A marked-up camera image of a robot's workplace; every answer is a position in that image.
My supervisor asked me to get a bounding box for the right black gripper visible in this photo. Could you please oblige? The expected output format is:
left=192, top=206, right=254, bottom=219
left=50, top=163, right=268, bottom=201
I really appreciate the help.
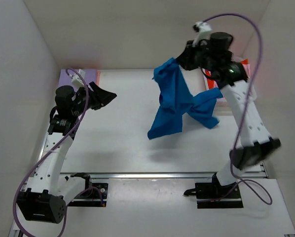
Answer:
left=175, top=41, right=215, bottom=72

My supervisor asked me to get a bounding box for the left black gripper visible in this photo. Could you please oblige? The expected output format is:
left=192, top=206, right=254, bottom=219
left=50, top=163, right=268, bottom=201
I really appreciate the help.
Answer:
left=74, top=78, right=119, bottom=112

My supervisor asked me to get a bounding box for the blue polo t-shirt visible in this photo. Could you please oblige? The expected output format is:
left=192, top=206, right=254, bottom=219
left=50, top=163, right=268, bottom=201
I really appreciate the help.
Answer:
left=147, top=58, right=222, bottom=140

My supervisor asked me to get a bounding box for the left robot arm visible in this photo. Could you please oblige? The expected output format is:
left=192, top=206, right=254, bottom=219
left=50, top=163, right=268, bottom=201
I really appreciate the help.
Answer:
left=16, top=82, right=117, bottom=224

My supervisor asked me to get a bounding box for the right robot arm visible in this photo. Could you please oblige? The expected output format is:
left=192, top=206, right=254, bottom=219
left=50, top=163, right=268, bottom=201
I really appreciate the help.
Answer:
left=177, top=32, right=281, bottom=198

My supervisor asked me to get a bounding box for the folded salmon pink t-shirt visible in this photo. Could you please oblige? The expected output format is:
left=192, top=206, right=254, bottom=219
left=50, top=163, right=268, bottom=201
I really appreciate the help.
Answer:
left=96, top=70, right=101, bottom=85

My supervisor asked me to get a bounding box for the folded purple t-shirt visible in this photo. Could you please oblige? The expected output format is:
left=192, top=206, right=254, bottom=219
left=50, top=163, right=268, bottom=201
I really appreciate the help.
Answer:
left=58, top=69, right=97, bottom=87

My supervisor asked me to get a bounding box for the orange t-shirt in basket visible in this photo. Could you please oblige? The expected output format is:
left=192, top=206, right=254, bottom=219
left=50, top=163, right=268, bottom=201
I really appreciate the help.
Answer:
left=202, top=56, right=246, bottom=90

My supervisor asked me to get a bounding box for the white plastic laundry basket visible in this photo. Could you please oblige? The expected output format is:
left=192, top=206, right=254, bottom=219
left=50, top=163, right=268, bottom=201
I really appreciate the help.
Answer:
left=202, top=69, right=257, bottom=106

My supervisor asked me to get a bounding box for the pink t-shirt in basket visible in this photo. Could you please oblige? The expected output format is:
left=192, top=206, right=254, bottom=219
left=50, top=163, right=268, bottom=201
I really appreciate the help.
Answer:
left=241, top=59, right=251, bottom=78

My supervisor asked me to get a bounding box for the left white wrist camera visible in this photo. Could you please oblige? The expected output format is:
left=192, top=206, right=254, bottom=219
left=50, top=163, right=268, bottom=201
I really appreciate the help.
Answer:
left=69, top=69, right=85, bottom=88

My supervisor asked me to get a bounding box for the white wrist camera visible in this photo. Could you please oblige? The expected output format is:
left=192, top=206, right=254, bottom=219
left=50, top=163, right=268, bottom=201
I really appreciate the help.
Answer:
left=69, top=69, right=85, bottom=88
left=192, top=22, right=212, bottom=47

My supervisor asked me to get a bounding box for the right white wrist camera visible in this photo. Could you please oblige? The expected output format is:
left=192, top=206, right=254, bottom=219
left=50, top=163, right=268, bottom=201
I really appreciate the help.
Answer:
left=192, top=22, right=212, bottom=47

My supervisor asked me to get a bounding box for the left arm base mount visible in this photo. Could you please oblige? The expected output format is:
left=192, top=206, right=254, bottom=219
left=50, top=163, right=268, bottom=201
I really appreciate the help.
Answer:
left=66, top=173, right=109, bottom=207

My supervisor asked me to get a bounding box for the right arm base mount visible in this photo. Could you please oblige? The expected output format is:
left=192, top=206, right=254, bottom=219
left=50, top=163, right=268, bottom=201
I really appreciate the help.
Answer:
left=183, top=183, right=244, bottom=209

